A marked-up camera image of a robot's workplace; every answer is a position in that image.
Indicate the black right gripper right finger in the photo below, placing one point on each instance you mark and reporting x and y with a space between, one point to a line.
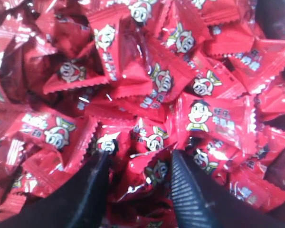
199 202

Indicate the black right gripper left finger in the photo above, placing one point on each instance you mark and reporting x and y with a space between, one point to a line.
79 203

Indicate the red candy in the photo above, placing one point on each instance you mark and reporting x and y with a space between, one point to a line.
140 196

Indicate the pile of red candies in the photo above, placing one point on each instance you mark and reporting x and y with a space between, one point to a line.
131 77

